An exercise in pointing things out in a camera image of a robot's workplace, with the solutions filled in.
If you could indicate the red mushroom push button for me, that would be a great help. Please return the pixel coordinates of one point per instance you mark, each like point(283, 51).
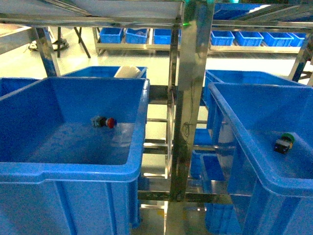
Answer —
point(100, 121)

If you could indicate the green mushroom push button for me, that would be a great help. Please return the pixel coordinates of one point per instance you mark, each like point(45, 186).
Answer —
point(284, 143)

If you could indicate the stainless steel left shelf rack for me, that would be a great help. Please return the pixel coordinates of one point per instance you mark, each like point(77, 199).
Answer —
point(191, 22)

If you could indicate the white plastic object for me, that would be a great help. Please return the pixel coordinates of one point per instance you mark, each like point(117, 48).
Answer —
point(127, 72)

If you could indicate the lower right blue bin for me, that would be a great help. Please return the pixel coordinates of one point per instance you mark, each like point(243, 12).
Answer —
point(219, 218)

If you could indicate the large blue left container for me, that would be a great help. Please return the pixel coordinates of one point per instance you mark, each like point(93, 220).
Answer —
point(59, 175)

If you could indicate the large blue container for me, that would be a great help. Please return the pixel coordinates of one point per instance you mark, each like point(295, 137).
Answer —
point(272, 193)
point(59, 175)

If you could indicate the large blue right container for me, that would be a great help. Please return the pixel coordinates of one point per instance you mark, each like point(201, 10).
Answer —
point(272, 193)

